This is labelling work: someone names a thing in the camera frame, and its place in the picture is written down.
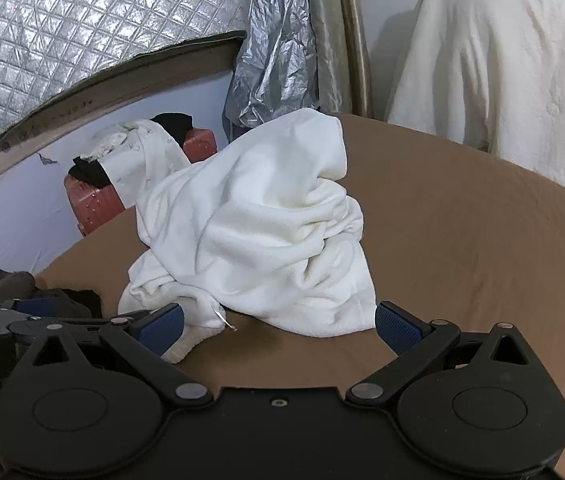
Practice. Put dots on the white sweater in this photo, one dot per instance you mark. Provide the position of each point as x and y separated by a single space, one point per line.
262 210

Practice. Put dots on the silver quilted insulation sheet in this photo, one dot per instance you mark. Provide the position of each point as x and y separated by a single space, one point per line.
87 10

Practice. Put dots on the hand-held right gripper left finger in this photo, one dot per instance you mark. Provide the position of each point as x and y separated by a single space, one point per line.
162 329

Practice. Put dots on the red suitcase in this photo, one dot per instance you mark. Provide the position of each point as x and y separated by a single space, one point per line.
92 205

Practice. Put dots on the white crumpled cloth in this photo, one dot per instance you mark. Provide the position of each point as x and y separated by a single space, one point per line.
107 147

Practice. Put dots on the silver crinkled plastic cover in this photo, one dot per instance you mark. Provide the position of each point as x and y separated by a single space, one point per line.
272 35

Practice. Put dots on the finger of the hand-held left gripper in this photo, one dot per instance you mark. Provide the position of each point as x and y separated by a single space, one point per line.
37 306

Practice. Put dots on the cream draped blanket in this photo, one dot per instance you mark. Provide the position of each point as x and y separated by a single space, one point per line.
502 60

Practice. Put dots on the black cloth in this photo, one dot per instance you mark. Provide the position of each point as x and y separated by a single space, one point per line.
85 302

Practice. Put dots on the grey cloth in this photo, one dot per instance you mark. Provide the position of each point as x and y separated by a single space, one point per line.
12 282

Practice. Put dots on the white printed garment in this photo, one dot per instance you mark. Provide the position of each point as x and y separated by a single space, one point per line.
137 165

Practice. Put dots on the beige curtain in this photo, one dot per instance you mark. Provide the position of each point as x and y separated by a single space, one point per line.
332 35

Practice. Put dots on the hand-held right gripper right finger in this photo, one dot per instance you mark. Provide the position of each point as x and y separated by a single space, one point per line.
398 324

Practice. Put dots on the beige window frame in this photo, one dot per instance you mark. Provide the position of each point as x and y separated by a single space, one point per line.
112 90

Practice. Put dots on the black garment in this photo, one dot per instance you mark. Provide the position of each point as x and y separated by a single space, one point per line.
172 125

